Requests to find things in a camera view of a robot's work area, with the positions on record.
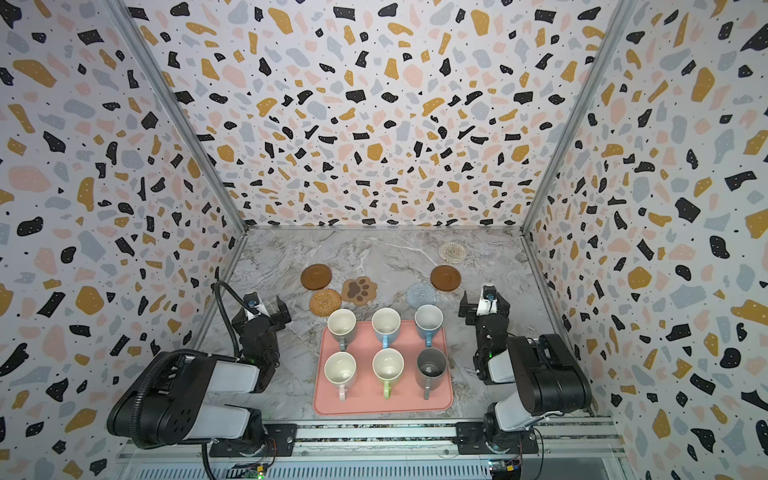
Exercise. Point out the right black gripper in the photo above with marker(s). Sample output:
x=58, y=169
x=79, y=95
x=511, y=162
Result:
x=480, y=309

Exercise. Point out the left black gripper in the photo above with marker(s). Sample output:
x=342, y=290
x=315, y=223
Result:
x=274, y=313

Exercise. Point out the dark brown round coaster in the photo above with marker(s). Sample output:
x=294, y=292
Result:
x=316, y=277
x=445, y=278

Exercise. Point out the clear patterned round coaster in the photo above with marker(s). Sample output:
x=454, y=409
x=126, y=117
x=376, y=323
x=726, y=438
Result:
x=452, y=252

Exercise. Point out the grey blue round coaster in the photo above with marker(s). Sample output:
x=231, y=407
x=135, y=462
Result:
x=420, y=294

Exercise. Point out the woven tan round coaster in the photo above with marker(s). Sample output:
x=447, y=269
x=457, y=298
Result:
x=324, y=302

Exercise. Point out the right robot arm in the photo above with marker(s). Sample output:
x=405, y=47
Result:
x=546, y=377

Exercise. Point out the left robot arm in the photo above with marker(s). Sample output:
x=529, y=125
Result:
x=166, y=405

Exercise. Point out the brown paw print coaster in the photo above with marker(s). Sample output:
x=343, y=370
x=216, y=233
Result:
x=359, y=291

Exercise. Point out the light blue mug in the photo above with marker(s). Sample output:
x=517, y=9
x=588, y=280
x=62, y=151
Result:
x=428, y=320

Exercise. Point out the grey metal mug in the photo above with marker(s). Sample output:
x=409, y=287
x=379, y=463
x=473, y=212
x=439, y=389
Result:
x=431, y=369

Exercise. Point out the pink rectangular tray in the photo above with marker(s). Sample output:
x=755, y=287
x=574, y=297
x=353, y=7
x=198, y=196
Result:
x=366, y=379

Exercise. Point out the white mug grey handle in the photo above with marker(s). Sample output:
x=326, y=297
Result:
x=342, y=325

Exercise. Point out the white mug pink handle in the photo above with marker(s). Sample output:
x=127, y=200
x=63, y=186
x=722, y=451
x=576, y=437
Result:
x=340, y=369

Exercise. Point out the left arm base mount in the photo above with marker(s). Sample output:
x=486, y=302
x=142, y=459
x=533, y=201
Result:
x=268, y=440

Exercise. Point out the white mug blue handle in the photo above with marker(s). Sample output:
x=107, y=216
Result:
x=386, y=323

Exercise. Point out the white mug green handle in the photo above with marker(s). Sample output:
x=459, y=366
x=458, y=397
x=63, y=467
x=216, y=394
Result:
x=388, y=366

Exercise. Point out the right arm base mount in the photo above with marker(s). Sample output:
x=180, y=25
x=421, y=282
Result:
x=484, y=438

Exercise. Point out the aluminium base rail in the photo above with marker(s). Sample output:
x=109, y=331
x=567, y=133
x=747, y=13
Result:
x=556, y=448

